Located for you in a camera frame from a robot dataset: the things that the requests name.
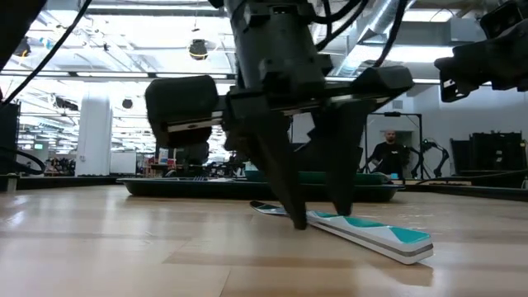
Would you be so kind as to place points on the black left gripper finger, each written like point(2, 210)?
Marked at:
point(344, 156)
point(272, 156)

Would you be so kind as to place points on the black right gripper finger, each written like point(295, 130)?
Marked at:
point(466, 62)
point(501, 18)

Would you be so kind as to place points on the black background robot arm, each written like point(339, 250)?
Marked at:
point(431, 158)

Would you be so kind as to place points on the dark green plastic tray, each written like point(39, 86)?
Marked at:
point(185, 190)

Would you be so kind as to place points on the person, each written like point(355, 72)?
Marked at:
point(389, 154)

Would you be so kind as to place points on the black computer monitor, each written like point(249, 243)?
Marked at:
point(194, 154)

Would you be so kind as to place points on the black stacked crates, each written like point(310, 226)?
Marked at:
point(495, 150)

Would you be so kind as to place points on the white board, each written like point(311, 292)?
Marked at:
point(123, 163)

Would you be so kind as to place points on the white building column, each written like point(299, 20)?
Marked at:
point(94, 132)

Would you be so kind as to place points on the black rig frame stand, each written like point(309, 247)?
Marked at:
point(396, 114)

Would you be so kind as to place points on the silver ventilation duct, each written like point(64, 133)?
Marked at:
point(371, 20)

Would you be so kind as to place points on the black aluminium table frame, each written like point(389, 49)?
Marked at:
point(70, 181)

